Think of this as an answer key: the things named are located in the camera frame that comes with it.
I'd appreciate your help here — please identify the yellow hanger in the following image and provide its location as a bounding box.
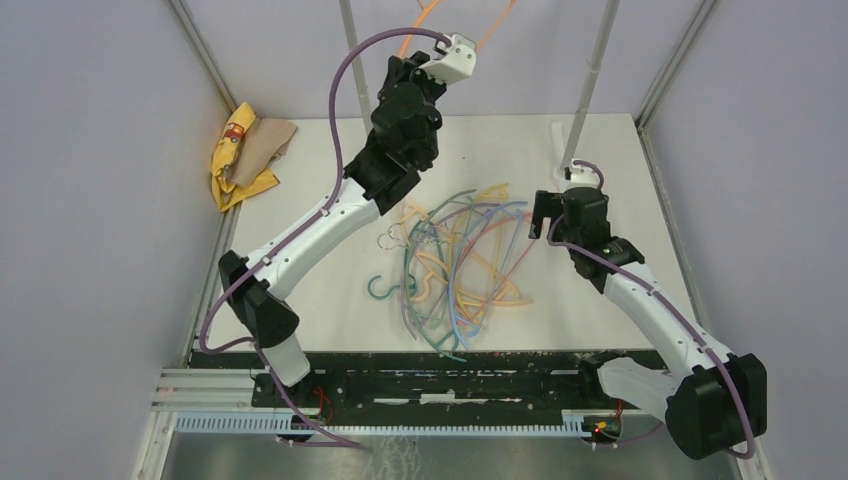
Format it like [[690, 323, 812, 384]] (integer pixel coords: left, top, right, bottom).
[[428, 183, 533, 329]]

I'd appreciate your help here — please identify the pink red hanger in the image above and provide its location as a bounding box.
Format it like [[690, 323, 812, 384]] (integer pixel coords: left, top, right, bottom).
[[457, 210, 539, 313]]

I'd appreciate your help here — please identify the orange hanger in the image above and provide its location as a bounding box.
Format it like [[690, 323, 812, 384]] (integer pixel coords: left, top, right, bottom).
[[397, 0, 517, 58]]

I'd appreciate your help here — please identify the purple hanger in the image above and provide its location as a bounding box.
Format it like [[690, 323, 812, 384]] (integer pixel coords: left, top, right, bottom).
[[396, 205, 470, 354]]

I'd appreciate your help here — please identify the sage green hanger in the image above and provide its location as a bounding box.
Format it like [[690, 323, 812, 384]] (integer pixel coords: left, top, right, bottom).
[[401, 189, 476, 304]]

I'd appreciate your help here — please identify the light blue hanger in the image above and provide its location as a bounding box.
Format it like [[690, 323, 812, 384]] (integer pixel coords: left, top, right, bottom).
[[446, 200, 532, 350]]

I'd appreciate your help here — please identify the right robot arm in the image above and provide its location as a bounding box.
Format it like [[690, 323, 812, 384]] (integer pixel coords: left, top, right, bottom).
[[529, 187, 767, 460]]

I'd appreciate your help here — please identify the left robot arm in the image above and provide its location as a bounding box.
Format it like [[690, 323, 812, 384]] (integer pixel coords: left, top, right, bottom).
[[218, 52, 461, 407]]

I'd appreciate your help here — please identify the right white rack foot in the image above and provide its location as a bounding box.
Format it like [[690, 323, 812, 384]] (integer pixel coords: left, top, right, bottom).
[[550, 121, 571, 192]]

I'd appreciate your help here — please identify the teal hanger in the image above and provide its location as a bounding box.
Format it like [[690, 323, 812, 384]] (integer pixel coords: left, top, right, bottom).
[[366, 222, 467, 363]]

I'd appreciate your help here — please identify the left grey rack pole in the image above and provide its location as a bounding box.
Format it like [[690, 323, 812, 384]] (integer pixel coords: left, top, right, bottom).
[[338, 0, 372, 134]]

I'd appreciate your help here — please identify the grey rack pole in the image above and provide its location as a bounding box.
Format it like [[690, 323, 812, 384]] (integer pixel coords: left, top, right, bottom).
[[557, 0, 620, 175], [338, 0, 372, 134]]

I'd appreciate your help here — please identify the right grey rack pole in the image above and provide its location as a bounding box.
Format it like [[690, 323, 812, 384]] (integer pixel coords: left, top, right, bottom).
[[557, 0, 620, 175]]

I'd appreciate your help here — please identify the peach beige hanger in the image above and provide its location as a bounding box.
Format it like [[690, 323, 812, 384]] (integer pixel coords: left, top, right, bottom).
[[397, 192, 463, 305]]

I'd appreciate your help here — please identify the beige cloth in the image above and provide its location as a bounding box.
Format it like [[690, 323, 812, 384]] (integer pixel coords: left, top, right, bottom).
[[228, 118, 297, 188]]

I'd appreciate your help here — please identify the yellow cloth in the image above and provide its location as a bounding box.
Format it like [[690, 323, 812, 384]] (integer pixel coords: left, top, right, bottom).
[[209, 102, 279, 213]]

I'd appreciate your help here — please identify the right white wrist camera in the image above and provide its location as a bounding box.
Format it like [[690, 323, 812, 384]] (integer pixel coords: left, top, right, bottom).
[[565, 165, 603, 190]]

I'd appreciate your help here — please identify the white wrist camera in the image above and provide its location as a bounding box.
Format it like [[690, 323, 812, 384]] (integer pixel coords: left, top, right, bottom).
[[565, 165, 603, 190], [419, 33, 477, 86]]

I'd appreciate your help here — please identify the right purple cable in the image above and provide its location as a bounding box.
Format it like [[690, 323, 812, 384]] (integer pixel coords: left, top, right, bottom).
[[545, 159, 758, 461]]

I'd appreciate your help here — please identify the purple cable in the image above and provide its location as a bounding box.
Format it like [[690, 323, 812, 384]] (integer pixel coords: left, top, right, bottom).
[[198, 26, 455, 452], [545, 159, 758, 461]]

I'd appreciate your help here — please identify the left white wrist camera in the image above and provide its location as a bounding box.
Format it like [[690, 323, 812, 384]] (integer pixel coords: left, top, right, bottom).
[[419, 33, 477, 86]]

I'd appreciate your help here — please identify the left aluminium frame rail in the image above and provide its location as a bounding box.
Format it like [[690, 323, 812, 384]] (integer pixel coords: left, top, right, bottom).
[[130, 0, 238, 479]]

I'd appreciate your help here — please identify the aluminium frame rail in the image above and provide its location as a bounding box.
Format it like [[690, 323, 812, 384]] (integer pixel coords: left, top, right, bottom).
[[634, 0, 722, 327], [130, 0, 238, 479]]

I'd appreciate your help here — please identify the white slotted cable duct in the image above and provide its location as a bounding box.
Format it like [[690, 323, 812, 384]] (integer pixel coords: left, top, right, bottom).
[[174, 412, 590, 439]]

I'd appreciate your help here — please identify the right aluminium frame rail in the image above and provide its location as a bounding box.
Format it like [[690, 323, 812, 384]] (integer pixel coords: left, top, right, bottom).
[[634, 0, 722, 327]]

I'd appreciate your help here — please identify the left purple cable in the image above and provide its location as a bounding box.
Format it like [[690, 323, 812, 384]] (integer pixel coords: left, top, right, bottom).
[[198, 26, 455, 452]]

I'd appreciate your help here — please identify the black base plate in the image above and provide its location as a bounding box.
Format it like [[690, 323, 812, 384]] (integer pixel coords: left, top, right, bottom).
[[188, 349, 670, 429]]

